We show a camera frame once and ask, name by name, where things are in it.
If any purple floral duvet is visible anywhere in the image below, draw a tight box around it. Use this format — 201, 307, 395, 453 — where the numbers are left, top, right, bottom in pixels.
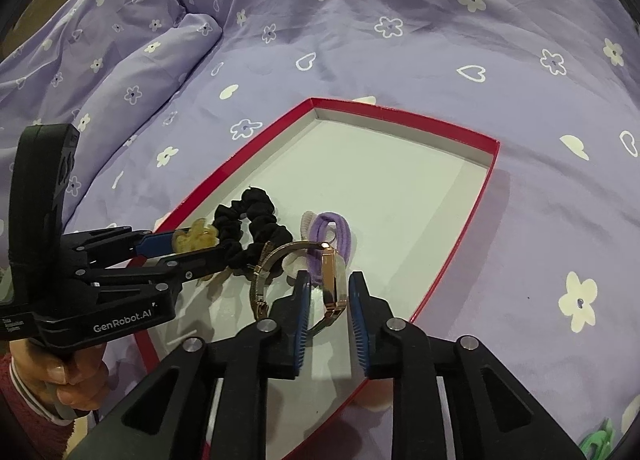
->
0, 0, 640, 460

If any green hair clip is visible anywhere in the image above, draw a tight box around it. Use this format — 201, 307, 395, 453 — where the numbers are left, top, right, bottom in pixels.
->
577, 417, 619, 460

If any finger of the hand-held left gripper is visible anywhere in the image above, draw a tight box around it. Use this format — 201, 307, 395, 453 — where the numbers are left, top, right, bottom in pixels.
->
62, 225, 177, 271
91, 243, 242, 291

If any purple hair tie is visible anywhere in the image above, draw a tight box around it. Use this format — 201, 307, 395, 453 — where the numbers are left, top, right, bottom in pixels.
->
305, 211, 354, 287

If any gold wrist watch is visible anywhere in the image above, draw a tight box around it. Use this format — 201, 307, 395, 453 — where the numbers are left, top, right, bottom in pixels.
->
248, 240, 349, 341

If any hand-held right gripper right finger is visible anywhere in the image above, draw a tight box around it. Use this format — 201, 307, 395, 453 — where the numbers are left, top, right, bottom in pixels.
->
347, 271, 587, 460

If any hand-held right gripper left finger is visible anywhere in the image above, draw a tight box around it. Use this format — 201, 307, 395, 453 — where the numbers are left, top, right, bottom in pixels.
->
82, 270, 313, 460

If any yellow flower hair clip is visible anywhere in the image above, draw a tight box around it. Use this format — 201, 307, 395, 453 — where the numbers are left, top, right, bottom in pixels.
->
171, 222, 221, 253

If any red shallow box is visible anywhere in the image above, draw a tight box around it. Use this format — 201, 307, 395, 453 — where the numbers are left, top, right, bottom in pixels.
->
134, 98, 501, 442

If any person's left hand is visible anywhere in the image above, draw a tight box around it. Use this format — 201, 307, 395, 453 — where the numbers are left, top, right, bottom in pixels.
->
10, 339, 109, 412

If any pale pink hair tie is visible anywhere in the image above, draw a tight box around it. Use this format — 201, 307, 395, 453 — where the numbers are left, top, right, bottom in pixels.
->
281, 211, 321, 273

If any black scrunchie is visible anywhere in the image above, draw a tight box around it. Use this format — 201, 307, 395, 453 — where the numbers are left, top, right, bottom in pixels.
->
213, 186, 296, 277

